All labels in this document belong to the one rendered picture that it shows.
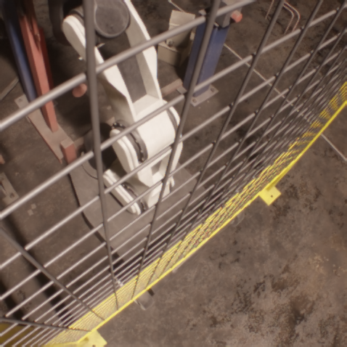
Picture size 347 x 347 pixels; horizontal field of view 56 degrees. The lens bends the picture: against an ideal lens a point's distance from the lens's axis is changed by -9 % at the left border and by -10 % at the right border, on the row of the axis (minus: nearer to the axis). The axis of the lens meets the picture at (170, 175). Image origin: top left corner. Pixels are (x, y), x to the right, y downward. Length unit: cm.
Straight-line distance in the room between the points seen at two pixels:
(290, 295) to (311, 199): 51
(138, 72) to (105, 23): 18
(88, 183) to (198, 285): 64
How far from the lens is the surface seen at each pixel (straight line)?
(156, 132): 98
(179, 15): 199
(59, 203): 163
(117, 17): 89
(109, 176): 129
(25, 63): 166
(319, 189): 193
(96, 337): 150
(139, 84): 98
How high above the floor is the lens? 150
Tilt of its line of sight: 63 degrees down
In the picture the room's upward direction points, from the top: 17 degrees clockwise
